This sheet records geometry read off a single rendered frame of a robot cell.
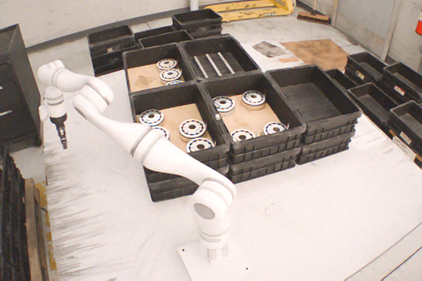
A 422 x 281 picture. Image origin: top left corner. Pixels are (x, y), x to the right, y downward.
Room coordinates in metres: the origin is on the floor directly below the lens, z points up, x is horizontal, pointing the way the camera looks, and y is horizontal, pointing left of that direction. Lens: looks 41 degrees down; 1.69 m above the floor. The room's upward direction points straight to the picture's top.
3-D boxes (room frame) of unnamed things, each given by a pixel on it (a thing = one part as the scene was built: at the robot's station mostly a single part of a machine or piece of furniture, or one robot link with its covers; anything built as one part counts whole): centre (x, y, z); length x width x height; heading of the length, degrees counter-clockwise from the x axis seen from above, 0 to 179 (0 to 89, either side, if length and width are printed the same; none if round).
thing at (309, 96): (1.10, -0.44, 0.87); 0.40 x 0.30 x 0.11; 18
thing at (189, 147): (0.83, 0.04, 0.86); 0.10 x 0.10 x 0.01
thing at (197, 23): (2.76, 0.13, 0.37); 0.40 x 0.30 x 0.45; 114
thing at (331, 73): (2.02, -1.02, 0.26); 0.40 x 0.30 x 0.23; 24
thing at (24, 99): (1.84, 1.69, 0.45); 0.60 x 0.45 x 0.90; 24
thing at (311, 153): (1.10, -0.44, 0.76); 0.40 x 0.30 x 0.12; 18
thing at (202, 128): (0.94, 0.07, 0.86); 0.10 x 0.10 x 0.01
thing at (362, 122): (1.13, -0.73, 0.70); 0.33 x 0.23 x 0.01; 24
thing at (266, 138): (1.01, -0.15, 0.92); 0.40 x 0.30 x 0.02; 18
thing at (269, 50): (1.90, -0.38, 0.71); 0.22 x 0.19 x 0.01; 24
